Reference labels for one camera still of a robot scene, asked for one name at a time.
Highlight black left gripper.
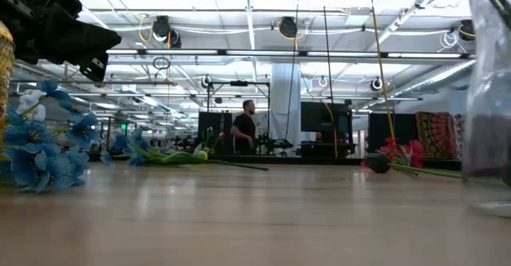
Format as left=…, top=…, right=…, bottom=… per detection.
left=0, top=0, right=123, bottom=83

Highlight gold embossed vase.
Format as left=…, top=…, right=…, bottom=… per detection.
left=0, top=21, right=16, bottom=155

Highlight blue artificial flower bunch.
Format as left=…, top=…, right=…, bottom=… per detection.
left=0, top=80, right=100, bottom=194
left=99, top=126, right=270, bottom=172

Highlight yellow artificial tulip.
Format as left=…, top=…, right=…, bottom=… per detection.
left=157, top=149, right=211, bottom=166

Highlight red artificial flower bunch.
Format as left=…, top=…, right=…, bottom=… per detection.
left=360, top=136, right=425, bottom=176

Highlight clear glass vase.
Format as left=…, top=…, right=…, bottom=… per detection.
left=461, top=0, right=511, bottom=219

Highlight flowers in small vase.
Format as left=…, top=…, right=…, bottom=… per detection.
left=200, top=125, right=226, bottom=155

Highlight long ceiling light strip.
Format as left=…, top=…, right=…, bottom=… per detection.
left=105, top=49, right=477, bottom=59

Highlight black partition panel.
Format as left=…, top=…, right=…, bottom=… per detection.
left=367, top=113, right=418, bottom=153
left=198, top=111, right=234, bottom=156

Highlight person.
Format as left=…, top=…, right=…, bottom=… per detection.
left=230, top=99, right=258, bottom=156

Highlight white square pillar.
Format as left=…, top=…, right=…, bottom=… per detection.
left=270, top=62, right=303, bottom=156

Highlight black monitor screen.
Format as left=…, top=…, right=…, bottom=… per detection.
left=300, top=101, right=353, bottom=134

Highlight red orange patterned tapestry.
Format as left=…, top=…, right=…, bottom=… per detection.
left=414, top=111, right=457, bottom=160

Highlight purple white patterned cloth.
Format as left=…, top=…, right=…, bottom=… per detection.
left=453, top=113, right=466, bottom=159

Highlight black gantry frame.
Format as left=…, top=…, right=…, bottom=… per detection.
left=206, top=81, right=272, bottom=155

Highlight thin black hanging cable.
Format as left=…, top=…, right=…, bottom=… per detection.
left=284, top=2, right=300, bottom=140

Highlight yellow hanging cable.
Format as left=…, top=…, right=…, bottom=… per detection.
left=367, top=0, right=397, bottom=140

